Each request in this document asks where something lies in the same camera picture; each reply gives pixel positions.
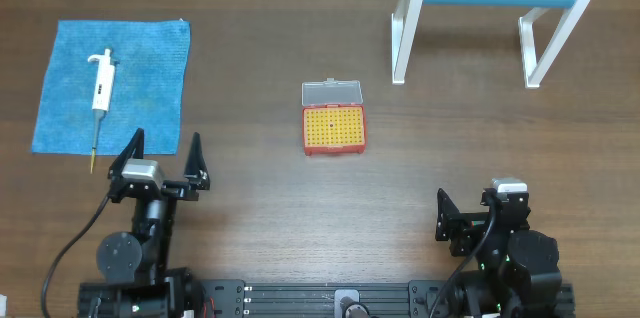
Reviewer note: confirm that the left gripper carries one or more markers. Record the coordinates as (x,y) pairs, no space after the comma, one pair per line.
(177,190)

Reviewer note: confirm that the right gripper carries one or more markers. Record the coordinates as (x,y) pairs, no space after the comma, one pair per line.
(510,213)

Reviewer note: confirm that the white pipette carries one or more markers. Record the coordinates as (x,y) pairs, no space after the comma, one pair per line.
(103,85)

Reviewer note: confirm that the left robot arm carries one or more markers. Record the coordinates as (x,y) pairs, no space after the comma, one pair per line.
(150,238)

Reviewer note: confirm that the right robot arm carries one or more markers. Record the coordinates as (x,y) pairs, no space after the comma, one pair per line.
(530,268)

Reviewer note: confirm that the blue cloth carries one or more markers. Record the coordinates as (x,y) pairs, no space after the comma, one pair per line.
(145,88)

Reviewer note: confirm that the red and yellow tip box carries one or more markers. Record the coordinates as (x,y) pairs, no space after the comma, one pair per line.
(334,128)

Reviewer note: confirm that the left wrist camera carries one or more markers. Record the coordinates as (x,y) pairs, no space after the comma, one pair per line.
(142,170)

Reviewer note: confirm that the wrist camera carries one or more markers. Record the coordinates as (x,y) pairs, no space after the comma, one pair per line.
(142,170)
(509,185)

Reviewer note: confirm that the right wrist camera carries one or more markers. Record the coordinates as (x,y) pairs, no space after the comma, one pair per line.
(509,185)

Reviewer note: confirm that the mounting rail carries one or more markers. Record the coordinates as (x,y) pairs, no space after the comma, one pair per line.
(300,298)

